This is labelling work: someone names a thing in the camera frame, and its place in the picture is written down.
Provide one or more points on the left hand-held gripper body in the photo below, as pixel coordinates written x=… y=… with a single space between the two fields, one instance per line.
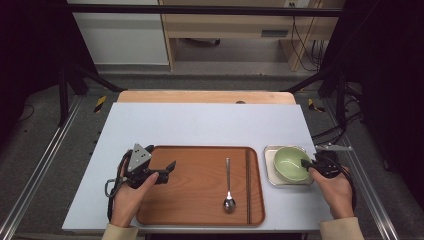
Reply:
x=138 y=158

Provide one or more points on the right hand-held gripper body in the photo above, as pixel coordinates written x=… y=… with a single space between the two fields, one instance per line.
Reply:
x=328 y=165

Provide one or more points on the green bowl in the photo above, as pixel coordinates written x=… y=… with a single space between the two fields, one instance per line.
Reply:
x=290 y=163

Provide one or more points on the brown wooden tray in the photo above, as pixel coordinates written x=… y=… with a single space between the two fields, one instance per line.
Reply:
x=196 y=200

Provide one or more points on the metal spoon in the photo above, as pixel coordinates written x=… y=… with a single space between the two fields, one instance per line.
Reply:
x=229 y=204

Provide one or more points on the person's right hand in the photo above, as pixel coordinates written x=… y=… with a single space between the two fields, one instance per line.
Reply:
x=336 y=196

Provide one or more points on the person's left hand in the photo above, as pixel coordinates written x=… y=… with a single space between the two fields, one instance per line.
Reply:
x=128 y=203

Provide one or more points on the grey metal carabiner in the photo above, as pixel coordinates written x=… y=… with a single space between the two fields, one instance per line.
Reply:
x=106 y=188

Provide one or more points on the white table cover board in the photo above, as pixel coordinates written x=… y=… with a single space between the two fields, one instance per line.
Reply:
x=200 y=123

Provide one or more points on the yellow black tape strip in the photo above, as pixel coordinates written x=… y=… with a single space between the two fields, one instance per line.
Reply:
x=311 y=104
x=100 y=104

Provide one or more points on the black metal stand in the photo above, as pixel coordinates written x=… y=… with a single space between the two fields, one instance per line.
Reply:
x=340 y=100
x=62 y=100

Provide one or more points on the light wooden table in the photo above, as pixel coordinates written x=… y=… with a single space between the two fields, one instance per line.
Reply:
x=200 y=96

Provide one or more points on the black curtain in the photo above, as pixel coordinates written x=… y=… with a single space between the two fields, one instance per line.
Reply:
x=26 y=50
x=393 y=83

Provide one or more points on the white cabinet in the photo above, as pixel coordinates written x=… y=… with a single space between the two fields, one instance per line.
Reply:
x=123 y=40

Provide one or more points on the light wooden desk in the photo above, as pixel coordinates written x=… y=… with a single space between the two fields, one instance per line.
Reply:
x=226 y=28

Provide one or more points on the white power socket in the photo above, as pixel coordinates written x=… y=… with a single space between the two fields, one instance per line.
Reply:
x=296 y=3

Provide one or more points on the black horizontal frame bar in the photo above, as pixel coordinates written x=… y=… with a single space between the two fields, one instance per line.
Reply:
x=200 y=10

